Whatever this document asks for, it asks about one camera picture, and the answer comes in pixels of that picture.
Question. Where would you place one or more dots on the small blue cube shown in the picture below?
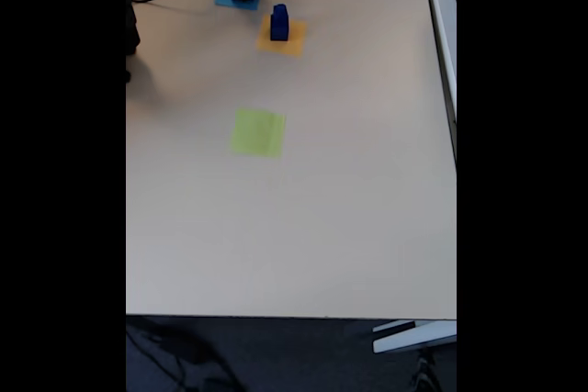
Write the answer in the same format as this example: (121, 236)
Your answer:
(279, 18)

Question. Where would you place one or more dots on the white table foot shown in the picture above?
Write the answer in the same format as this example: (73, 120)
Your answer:
(413, 339)

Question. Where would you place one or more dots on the medium blue cube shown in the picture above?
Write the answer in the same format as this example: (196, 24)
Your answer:
(279, 33)

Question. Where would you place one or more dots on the white adjacent table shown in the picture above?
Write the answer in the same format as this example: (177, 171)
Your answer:
(443, 29)

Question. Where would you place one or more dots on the tiny blue cube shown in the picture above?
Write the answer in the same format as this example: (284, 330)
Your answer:
(279, 7)

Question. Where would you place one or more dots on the green paper square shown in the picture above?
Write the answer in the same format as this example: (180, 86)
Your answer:
(257, 135)

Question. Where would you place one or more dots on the orange paper square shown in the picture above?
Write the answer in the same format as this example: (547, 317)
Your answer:
(296, 43)

